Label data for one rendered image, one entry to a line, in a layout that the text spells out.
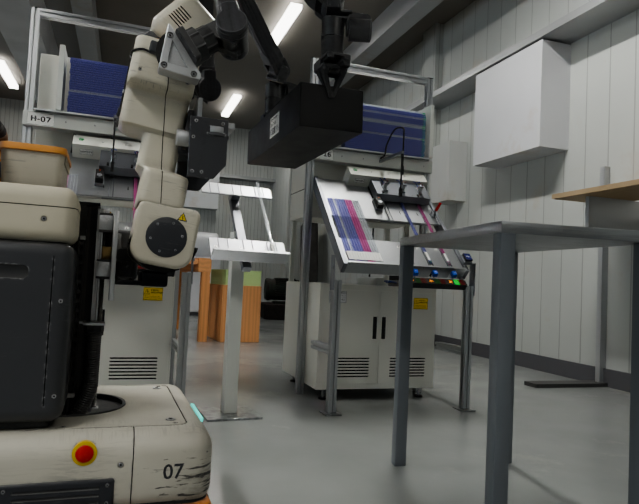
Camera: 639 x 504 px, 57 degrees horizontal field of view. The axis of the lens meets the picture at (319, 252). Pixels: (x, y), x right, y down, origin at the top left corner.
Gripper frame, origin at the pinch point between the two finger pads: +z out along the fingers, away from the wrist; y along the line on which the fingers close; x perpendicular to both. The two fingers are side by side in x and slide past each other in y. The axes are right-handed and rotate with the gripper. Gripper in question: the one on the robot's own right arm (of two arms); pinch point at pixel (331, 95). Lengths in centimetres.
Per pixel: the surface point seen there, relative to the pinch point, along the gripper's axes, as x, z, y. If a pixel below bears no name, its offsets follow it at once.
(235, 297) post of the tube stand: -5, 56, 129
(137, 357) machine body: 36, 86, 155
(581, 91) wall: -281, -100, 206
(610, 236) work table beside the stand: -69, 34, -23
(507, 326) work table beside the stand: -40, 57, -19
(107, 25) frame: 56, -79, 174
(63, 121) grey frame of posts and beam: 74, -27, 171
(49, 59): 83, -62, 187
